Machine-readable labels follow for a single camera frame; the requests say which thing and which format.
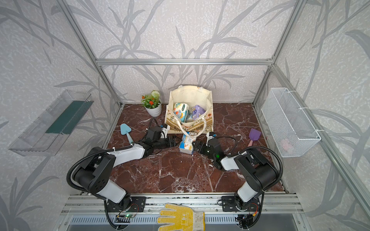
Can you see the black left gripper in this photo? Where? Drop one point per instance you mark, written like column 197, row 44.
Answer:
column 168, row 139

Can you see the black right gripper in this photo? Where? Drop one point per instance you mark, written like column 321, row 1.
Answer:
column 199, row 144

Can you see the floral blue tissue pack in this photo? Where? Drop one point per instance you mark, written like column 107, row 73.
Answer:
column 186, row 145

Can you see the purple tissue pack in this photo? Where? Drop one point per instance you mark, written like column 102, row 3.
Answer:
column 197, row 111

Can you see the elephant print tissue pack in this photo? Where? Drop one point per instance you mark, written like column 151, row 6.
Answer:
column 181, row 110

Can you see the cream floral canvas bag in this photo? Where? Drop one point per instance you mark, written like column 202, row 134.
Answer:
column 191, row 95

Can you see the light blue tissue pack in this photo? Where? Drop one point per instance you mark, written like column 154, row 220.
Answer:
column 189, row 119

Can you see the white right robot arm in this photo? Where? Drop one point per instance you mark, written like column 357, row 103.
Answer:
column 261, row 168

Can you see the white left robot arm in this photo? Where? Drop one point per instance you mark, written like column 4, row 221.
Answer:
column 92, row 173

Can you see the light blue toy spatula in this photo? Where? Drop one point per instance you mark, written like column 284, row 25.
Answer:
column 125, row 130

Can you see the potted plant red flowers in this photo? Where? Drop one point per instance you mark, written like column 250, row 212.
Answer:
column 152, row 103

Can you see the purple toy spatula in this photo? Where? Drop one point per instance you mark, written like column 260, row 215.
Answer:
column 254, row 135

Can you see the yellow knit work glove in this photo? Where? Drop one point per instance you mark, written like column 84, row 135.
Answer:
column 180, row 218

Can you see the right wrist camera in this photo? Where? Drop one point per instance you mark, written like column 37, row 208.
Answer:
column 210, row 135

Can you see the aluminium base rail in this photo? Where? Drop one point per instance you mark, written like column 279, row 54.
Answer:
column 213, row 211

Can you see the white wire basket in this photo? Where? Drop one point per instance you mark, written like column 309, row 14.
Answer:
column 293, row 132

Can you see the clear plastic wall shelf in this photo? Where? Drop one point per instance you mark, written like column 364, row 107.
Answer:
column 48, row 133

